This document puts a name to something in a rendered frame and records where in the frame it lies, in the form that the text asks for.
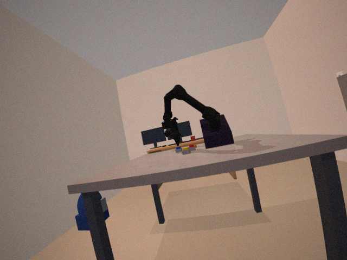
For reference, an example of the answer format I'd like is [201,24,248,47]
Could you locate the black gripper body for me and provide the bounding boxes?
[170,126,181,138]

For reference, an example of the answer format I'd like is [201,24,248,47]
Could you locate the yellow button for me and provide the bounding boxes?
[182,147,191,155]

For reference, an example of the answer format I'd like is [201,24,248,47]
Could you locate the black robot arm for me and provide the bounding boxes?
[162,84,222,131]

